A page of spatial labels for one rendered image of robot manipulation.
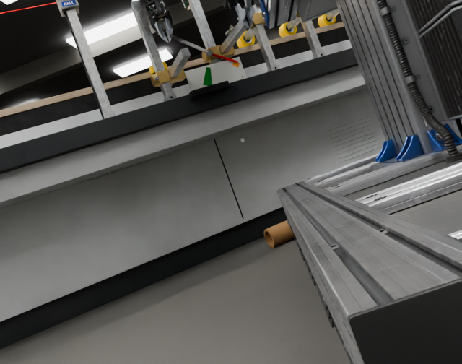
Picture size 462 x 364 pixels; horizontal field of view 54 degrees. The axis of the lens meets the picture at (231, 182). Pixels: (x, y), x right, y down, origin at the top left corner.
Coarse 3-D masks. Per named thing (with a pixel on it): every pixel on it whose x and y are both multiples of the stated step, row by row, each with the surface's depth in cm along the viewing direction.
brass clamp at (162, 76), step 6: (156, 72) 182; (162, 72) 183; (168, 72) 184; (180, 72) 186; (156, 78) 181; (162, 78) 183; (168, 78) 184; (174, 78) 184; (180, 78) 186; (156, 84) 183
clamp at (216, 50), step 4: (208, 48) 191; (212, 48) 191; (216, 48) 192; (232, 48) 194; (204, 52) 190; (216, 52) 192; (220, 52) 192; (228, 52) 193; (232, 52) 194; (204, 56) 192; (208, 56) 190; (212, 56) 191; (224, 56) 194; (228, 56) 196; (204, 60) 193; (208, 60) 191
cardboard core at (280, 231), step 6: (282, 222) 180; (270, 228) 178; (276, 228) 177; (282, 228) 178; (288, 228) 178; (264, 234) 182; (270, 234) 176; (276, 234) 176; (282, 234) 177; (288, 234) 177; (294, 234) 179; (270, 240) 182; (276, 240) 176; (282, 240) 177; (288, 240) 179; (270, 246) 180
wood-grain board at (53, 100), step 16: (304, 32) 232; (320, 32) 235; (240, 48) 220; (256, 48) 222; (192, 64) 211; (128, 80) 200; (64, 96) 191; (80, 96) 194; (0, 112) 182; (16, 112) 184
